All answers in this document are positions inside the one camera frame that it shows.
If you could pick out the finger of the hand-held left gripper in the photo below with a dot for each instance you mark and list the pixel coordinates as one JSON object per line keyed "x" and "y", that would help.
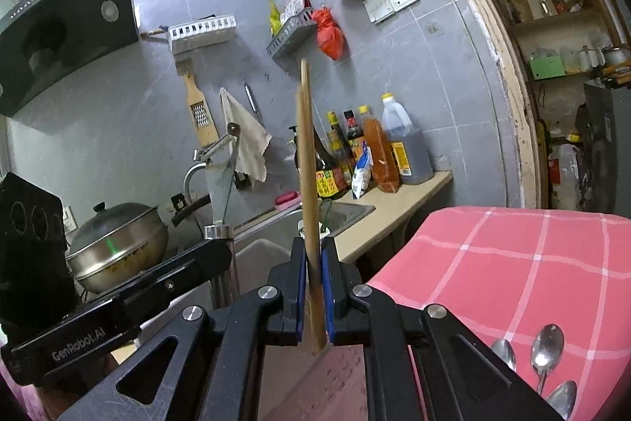
{"x": 187, "y": 265}

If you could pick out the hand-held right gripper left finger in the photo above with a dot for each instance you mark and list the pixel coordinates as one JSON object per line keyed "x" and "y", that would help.
{"x": 299, "y": 297}

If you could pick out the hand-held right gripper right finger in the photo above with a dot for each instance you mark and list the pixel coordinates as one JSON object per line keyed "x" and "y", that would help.
{"x": 329, "y": 302}

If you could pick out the stainless steel sink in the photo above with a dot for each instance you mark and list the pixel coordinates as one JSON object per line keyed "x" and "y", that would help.
{"x": 276, "y": 233}

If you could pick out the steel wok with lid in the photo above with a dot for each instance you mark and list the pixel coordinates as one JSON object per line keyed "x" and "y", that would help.
{"x": 118, "y": 243}

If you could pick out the pink soap dish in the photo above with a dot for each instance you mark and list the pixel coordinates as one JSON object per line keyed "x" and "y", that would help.
{"x": 287, "y": 200}

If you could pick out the dark soy sauce bottle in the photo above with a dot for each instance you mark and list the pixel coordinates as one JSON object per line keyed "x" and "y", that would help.
{"x": 329, "y": 179}

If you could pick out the chrome faucet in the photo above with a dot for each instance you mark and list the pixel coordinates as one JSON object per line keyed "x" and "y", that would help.
{"x": 219, "y": 144}

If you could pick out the white and blue packet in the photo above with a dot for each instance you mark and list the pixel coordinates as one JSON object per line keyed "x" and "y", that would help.
{"x": 362, "y": 177}

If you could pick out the beige dishcloth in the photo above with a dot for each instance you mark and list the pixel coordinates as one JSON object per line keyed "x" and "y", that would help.
{"x": 244, "y": 135}

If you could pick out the wooden grater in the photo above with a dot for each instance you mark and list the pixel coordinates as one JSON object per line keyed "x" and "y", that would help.
{"x": 199, "y": 110}

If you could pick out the orange sauce bottle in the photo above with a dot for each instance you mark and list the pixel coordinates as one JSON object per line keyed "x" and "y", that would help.
{"x": 382, "y": 154}

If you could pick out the dark red-capped sauce bottle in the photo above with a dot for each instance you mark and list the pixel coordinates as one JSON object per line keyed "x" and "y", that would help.
{"x": 352, "y": 130}

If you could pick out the hanging metal peeler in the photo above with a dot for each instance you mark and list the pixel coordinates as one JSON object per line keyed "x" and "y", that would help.
{"x": 252, "y": 103}

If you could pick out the small metal spoon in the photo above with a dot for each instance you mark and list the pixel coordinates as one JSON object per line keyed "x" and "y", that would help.
{"x": 504, "y": 352}

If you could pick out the pink checked tablecloth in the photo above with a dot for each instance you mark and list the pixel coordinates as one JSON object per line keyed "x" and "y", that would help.
{"x": 517, "y": 263}

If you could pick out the black range hood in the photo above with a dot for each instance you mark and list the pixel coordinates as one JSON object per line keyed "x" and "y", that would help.
{"x": 59, "y": 41}

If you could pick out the large metal spoon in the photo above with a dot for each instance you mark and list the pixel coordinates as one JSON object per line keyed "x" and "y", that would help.
{"x": 546, "y": 347}

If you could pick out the yellow packet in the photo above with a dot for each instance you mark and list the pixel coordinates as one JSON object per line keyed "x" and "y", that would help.
{"x": 274, "y": 19}

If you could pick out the red plastic bag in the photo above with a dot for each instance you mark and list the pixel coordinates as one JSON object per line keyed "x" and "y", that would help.
{"x": 329, "y": 34}

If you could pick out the clear plastic bottle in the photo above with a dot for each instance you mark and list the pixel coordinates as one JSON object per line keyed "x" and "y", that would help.
{"x": 567, "y": 174}

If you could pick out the green box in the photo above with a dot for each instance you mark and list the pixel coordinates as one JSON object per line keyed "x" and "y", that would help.
{"x": 546, "y": 68}

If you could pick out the dark cabinet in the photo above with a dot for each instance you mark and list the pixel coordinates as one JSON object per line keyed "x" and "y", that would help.
{"x": 609, "y": 145}

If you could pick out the metal pot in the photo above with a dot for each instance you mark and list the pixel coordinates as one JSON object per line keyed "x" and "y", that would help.
{"x": 616, "y": 55}

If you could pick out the white wall rack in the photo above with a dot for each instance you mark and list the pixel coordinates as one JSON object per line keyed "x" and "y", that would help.
{"x": 202, "y": 34}

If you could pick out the grey wall basket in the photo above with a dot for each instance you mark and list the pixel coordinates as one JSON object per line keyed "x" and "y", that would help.
{"x": 291, "y": 39}

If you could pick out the wooden door frame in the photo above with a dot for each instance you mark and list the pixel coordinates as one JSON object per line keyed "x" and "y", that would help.
{"x": 512, "y": 71}

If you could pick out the white light switch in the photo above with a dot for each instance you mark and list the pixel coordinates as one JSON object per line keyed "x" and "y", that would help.
{"x": 379, "y": 6}

